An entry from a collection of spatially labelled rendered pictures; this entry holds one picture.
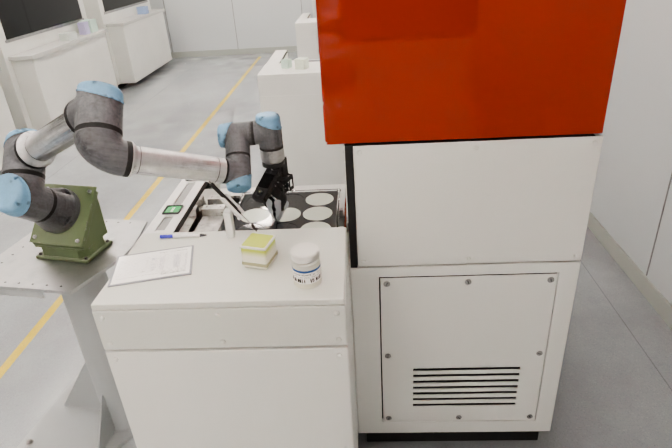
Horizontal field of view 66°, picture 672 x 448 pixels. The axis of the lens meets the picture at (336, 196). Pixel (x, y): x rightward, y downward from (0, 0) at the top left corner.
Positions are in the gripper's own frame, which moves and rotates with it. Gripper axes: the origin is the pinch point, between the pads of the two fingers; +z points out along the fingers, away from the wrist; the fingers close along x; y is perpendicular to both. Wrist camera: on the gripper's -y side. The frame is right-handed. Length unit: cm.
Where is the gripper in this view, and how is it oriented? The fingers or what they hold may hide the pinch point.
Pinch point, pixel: (276, 218)
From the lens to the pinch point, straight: 172.4
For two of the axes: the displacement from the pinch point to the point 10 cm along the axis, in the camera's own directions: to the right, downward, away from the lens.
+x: -8.8, -1.6, 4.4
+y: 4.6, -4.1, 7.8
